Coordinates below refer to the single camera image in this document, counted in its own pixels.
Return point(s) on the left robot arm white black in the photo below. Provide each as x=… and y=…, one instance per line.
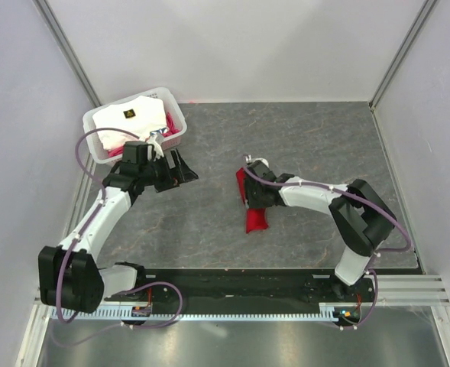
x=68, y=274

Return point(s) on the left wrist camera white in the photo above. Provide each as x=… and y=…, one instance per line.
x=156, y=139

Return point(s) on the aluminium frame rail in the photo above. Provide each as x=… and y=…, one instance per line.
x=411, y=291

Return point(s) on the pink folded towel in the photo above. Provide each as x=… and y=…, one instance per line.
x=171, y=130

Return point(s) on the white plastic basket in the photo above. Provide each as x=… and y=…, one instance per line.
x=106, y=139

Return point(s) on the white slotted cable duct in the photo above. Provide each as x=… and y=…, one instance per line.
x=134, y=313

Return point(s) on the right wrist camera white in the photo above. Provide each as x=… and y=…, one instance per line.
x=249, y=159

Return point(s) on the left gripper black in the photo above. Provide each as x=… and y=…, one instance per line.
x=175, y=176

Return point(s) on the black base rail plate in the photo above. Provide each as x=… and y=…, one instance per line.
x=259, y=291

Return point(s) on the red cloth napkin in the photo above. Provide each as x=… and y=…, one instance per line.
x=255, y=219

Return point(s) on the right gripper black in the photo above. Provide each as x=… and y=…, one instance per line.
x=251, y=201

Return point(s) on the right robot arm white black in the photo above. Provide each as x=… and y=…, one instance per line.
x=362, y=218

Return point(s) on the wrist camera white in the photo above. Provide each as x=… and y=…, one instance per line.
x=156, y=139
x=249, y=159

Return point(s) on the white folded shirt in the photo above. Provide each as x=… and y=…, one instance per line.
x=140, y=116

